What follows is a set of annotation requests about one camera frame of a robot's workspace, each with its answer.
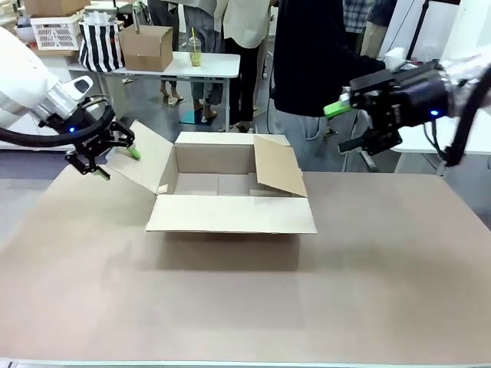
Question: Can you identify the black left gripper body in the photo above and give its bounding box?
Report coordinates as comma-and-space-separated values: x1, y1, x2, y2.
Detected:
41, 99, 117, 155

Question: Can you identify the teal floor mat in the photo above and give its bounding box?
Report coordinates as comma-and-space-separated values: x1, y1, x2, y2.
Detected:
179, 110, 205, 125

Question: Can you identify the large brown cardboard box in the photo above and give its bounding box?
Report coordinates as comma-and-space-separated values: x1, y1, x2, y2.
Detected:
105, 119, 318, 235

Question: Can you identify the white background table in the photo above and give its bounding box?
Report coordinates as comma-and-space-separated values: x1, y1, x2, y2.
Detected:
68, 51, 242, 133

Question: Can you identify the plastic cup with straw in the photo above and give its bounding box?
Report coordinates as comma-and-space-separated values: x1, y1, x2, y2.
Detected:
187, 29, 203, 71

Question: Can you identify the black white striped bag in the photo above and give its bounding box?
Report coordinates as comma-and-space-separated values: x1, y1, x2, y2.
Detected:
78, 10, 126, 74

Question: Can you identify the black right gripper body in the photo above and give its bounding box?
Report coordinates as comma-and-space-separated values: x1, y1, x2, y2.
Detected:
367, 63, 450, 130

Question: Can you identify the white cabinet with wood top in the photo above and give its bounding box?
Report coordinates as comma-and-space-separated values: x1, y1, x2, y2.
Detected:
28, 44, 97, 84

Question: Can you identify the bystander in plaid shirt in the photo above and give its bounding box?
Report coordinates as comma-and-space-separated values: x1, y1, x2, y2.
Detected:
342, 0, 376, 35

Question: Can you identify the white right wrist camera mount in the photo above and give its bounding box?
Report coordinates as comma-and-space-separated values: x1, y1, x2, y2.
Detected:
384, 47, 408, 71

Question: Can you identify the bystander in grey trousers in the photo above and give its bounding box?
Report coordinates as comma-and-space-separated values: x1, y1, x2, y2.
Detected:
183, 0, 226, 120

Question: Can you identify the black stand pole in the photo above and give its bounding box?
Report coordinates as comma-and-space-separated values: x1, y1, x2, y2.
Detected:
405, 0, 431, 59

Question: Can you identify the bystander with bare legs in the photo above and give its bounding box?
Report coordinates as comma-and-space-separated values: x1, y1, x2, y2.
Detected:
147, 0, 187, 107

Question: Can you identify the small brown cardboard box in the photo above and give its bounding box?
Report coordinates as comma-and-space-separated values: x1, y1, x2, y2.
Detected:
118, 25, 174, 73

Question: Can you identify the flat cardboard box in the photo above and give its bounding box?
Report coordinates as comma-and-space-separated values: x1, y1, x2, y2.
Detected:
23, 0, 92, 18

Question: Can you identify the bystander in beige shirt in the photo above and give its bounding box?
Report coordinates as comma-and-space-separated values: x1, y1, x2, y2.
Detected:
213, 0, 275, 134

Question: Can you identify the white side table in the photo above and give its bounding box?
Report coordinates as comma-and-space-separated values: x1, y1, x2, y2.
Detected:
390, 113, 491, 176

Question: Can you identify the white plastic crate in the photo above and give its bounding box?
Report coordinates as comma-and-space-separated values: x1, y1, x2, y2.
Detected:
30, 15, 84, 51

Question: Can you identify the person in navy sweatshirt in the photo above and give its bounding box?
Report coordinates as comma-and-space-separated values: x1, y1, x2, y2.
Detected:
268, 0, 388, 173

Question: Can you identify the bystander in khaki trousers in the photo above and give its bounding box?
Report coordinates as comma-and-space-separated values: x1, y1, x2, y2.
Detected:
359, 0, 400, 59

